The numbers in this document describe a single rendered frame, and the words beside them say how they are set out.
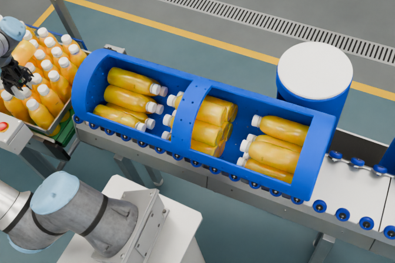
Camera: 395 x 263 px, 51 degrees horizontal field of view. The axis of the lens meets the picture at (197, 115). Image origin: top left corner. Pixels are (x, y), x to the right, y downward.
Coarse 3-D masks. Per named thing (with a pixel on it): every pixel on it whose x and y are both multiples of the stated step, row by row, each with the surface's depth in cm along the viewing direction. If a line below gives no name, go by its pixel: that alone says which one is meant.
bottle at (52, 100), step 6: (42, 96) 160; (48, 96) 160; (54, 96) 162; (42, 102) 161; (48, 102) 161; (54, 102) 162; (60, 102) 166; (48, 108) 164; (54, 108) 165; (60, 108) 167; (54, 114) 168; (66, 114) 172
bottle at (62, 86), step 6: (60, 78) 164; (54, 84) 163; (60, 84) 164; (66, 84) 166; (54, 90) 166; (60, 90) 165; (66, 90) 167; (60, 96) 168; (66, 96) 169; (72, 108) 176
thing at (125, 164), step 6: (114, 156) 193; (120, 156) 193; (120, 162) 194; (126, 162) 197; (120, 168) 203; (126, 168) 199; (132, 168) 205; (126, 174) 207; (132, 174) 208; (138, 174) 214; (132, 180) 211; (138, 180) 217; (144, 186) 227
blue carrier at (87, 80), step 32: (96, 64) 144; (128, 64) 162; (96, 96) 159; (160, 96) 163; (192, 96) 132; (224, 96) 151; (256, 96) 132; (128, 128) 141; (160, 128) 159; (192, 128) 131; (256, 128) 151; (320, 128) 121; (224, 160) 131; (320, 160) 117; (288, 192) 127
